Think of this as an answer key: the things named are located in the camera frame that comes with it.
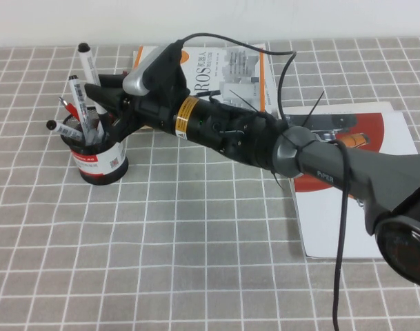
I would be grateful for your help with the white orange ROS book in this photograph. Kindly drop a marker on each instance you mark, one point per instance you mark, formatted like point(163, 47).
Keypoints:
point(209, 65)

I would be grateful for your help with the white red robot brochure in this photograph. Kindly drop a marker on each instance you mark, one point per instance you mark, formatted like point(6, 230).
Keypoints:
point(320, 224)

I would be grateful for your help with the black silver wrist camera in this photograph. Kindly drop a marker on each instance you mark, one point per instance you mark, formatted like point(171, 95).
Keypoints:
point(161, 69)

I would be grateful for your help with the red ballpoint pen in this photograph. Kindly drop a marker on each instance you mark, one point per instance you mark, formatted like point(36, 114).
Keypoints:
point(71, 108)

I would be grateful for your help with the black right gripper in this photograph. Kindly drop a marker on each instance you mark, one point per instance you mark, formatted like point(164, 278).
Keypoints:
point(154, 110)

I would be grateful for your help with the black mesh pen holder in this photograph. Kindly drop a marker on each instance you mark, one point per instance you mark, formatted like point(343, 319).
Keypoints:
point(102, 172)

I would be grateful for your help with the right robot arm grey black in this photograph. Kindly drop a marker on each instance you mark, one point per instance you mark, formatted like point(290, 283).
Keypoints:
point(368, 179)

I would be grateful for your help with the grey checked tablecloth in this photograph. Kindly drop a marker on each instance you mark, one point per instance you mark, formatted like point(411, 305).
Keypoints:
point(161, 258)

